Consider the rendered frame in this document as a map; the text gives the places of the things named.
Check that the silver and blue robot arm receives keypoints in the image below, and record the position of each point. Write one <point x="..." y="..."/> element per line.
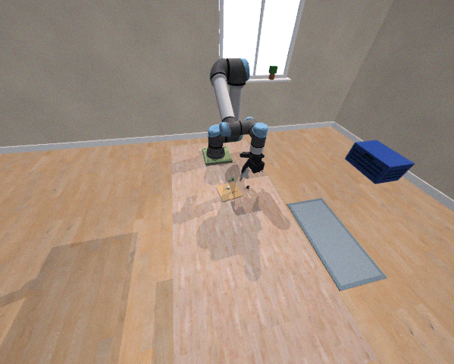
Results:
<point x="234" y="71"/>

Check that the tan flat mat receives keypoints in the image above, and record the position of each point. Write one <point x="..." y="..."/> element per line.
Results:
<point x="227" y="194"/>

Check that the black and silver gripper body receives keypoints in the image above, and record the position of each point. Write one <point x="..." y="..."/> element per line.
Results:
<point x="255" y="163"/>

